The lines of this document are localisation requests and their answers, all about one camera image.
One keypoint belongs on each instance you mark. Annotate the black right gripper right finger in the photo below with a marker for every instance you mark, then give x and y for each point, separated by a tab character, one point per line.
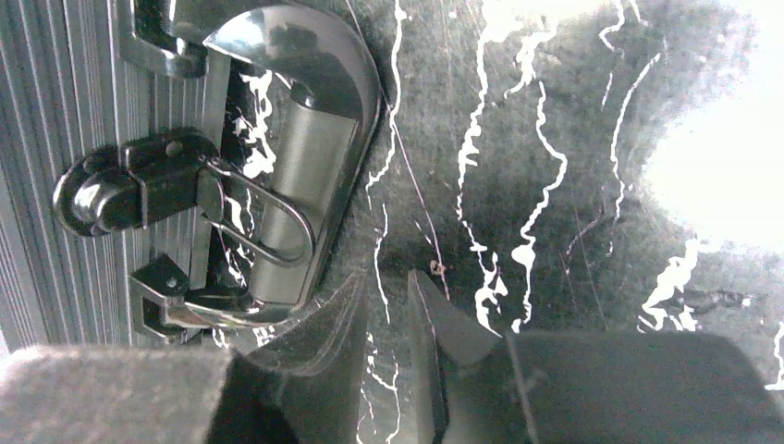
472	386

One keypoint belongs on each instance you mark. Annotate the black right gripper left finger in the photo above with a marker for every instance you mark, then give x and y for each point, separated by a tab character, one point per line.
301	387

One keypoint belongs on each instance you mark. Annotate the black poker set case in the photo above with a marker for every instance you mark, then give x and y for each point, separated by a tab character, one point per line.
169	167

